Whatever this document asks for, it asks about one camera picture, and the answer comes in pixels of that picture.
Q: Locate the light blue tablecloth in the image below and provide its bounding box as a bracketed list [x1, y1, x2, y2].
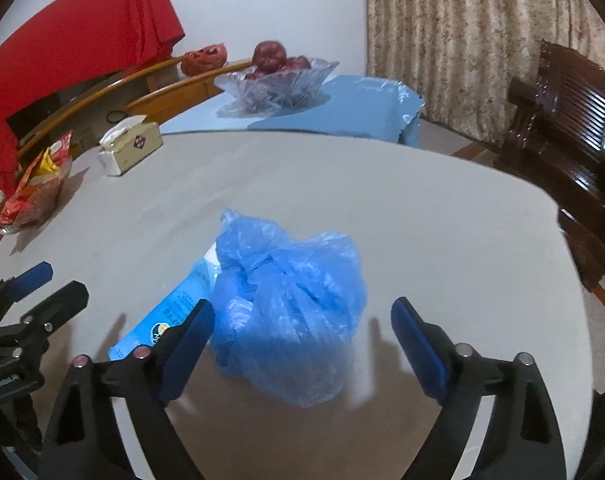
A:
[160, 75, 427, 148]

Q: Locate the red snack bag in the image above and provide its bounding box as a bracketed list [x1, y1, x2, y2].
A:
[0, 130, 74, 233]

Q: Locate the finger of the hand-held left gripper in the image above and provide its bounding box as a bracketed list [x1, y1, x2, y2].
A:
[0, 261, 54, 321]
[20, 280, 90, 337]

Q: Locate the light wooden curved chair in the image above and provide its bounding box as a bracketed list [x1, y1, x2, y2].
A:
[17, 52, 218, 161]
[125, 57, 256, 126]

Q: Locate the blue plastic bag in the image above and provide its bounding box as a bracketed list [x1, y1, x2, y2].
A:
[210, 207, 369, 408]

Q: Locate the red plastic bag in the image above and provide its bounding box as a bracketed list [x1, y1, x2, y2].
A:
[181, 41, 229, 77]

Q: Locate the large red apple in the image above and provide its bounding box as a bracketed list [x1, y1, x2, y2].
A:
[252, 40, 288, 73]

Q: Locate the red cloth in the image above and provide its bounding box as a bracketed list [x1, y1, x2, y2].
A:
[0, 0, 186, 198]

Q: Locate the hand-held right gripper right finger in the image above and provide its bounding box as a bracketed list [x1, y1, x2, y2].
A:
[391, 296, 568, 480]

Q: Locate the beige patterned curtain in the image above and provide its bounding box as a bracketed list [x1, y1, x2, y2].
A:
[365, 0, 605, 126]

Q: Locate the dark wooden slatted armchair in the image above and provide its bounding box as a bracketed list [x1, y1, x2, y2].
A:
[492, 39, 605, 291]

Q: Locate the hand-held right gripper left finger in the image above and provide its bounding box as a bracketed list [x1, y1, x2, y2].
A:
[41, 299, 216, 480]

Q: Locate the clear glass fruit bowl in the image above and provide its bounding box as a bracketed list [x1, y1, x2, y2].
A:
[214, 58, 340, 118]

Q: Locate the beige tissue box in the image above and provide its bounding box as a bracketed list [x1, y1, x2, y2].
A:
[98, 115, 164, 177]

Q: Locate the blue flat packet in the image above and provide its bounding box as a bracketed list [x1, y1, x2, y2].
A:
[107, 245, 223, 363]

